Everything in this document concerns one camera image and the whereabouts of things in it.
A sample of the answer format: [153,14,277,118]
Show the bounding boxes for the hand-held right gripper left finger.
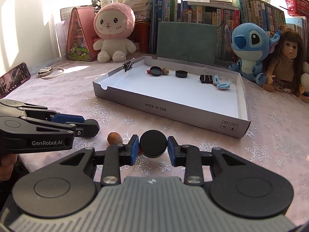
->
[58,134,140,186]

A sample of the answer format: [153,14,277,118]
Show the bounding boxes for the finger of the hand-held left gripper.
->
[72,119,100,139]
[23,108,85,124]

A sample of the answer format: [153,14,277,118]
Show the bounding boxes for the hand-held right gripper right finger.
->
[167,136,251,186]

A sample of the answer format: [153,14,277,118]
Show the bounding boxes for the black round disc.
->
[139,130,168,159]

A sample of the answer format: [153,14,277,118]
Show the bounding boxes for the white cardboard box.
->
[92,55,251,139]

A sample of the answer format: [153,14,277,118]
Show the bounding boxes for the person's left hand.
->
[0,153,18,181]

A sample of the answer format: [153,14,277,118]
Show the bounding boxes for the smartphone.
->
[0,62,31,97]

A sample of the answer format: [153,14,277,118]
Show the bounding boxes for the black binder clip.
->
[199,67,214,84]
[121,55,136,72]

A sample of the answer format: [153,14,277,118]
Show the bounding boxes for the pink house-shaped diorama box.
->
[66,6,97,62]

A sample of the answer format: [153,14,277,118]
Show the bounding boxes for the white paper sheets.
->
[56,7,73,54]

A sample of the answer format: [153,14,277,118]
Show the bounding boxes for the pink bunny plush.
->
[93,0,137,63]

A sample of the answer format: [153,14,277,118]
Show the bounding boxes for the red plastic crate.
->
[129,20,151,54]

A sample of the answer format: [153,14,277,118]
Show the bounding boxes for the teal felt folder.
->
[156,21,217,66]

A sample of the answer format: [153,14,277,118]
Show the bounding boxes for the grey knitted cloth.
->
[90,0,108,11]

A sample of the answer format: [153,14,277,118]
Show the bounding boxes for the blue alien plush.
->
[224,23,282,85]

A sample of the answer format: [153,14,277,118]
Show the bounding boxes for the stack of flat books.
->
[118,0,155,22]

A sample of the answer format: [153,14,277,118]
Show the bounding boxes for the row of upright books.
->
[148,0,309,62]

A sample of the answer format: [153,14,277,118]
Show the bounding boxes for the blue robot cat plush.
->
[299,61,309,101]

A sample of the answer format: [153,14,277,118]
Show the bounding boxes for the long-haired doll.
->
[262,25,307,93]

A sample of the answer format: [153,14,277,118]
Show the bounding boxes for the green book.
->
[230,0,249,24]

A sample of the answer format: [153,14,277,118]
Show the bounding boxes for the red plastic basket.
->
[284,0,309,18]

